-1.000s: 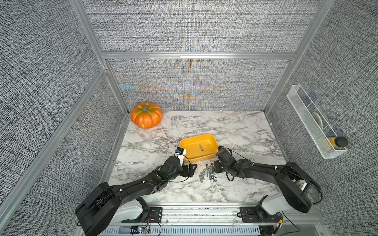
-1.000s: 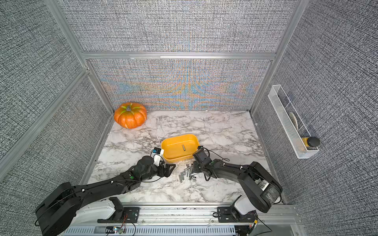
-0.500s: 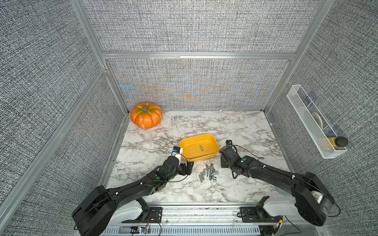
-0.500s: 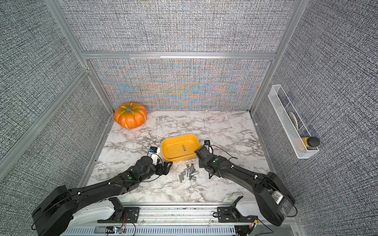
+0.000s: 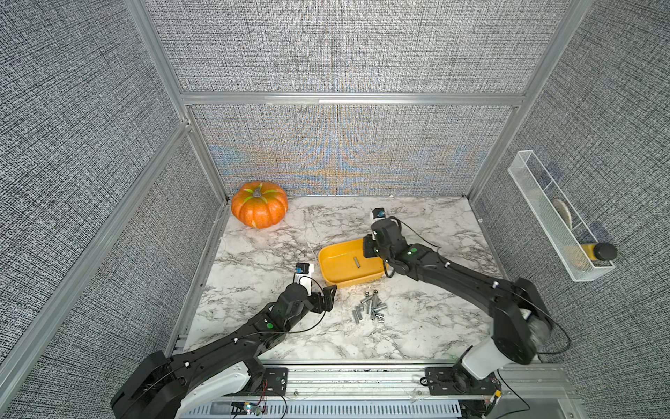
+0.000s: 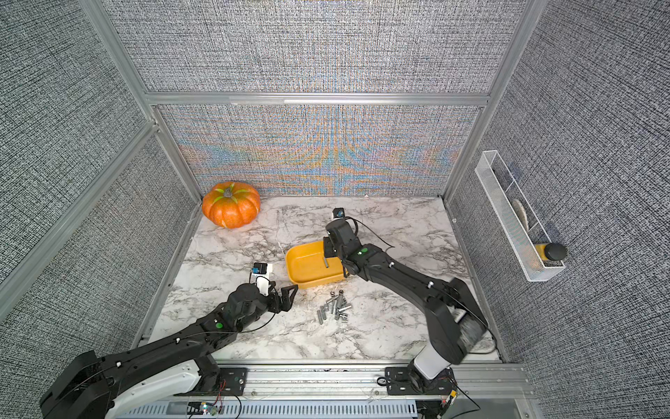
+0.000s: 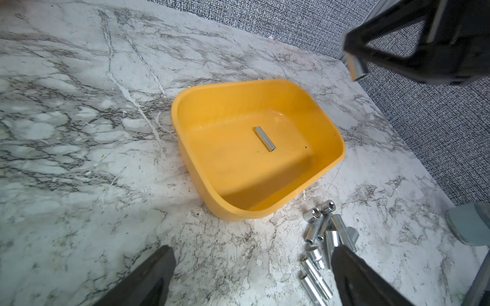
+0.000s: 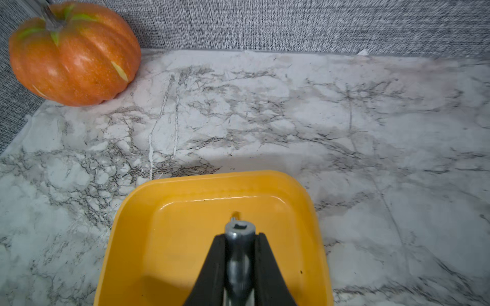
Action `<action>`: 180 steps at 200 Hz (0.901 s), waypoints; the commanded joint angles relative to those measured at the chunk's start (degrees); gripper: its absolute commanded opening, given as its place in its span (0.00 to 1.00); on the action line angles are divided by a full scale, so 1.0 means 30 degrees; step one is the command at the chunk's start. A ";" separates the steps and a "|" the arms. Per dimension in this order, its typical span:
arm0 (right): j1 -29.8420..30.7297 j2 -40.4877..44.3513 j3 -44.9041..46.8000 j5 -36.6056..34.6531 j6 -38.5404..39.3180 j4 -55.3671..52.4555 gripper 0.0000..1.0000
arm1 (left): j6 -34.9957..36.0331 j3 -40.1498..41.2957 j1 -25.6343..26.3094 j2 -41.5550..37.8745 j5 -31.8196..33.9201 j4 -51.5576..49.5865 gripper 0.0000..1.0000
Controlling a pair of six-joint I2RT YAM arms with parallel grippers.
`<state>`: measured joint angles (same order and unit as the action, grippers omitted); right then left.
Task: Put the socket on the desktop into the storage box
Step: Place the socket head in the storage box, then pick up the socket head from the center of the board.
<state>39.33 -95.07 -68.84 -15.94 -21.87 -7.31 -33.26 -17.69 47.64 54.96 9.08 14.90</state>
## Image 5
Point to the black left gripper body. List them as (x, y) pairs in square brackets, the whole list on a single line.
[(311, 303)]

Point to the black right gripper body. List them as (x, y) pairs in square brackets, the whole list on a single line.
[(372, 248)]

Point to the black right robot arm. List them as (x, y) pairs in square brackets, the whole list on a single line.
[(521, 322)]

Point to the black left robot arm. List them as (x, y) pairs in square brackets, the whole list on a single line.
[(167, 387)]

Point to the yellow plastic storage box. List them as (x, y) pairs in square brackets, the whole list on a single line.
[(338, 268)]

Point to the pile of silver sockets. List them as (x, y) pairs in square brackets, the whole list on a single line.
[(372, 307)]

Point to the orange decorative pumpkin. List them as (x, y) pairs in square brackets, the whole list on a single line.
[(260, 205)]

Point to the round beige brush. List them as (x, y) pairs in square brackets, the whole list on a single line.
[(564, 211)]

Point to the yellow bottle black cap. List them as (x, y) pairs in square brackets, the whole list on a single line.
[(600, 252)]

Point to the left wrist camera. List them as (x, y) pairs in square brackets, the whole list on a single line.
[(303, 274)]

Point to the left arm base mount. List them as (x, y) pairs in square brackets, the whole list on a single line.
[(272, 380)]

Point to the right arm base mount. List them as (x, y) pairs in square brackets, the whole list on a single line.
[(455, 381)]

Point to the clear wall-mounted shelf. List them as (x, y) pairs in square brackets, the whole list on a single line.
[(538, 188)]

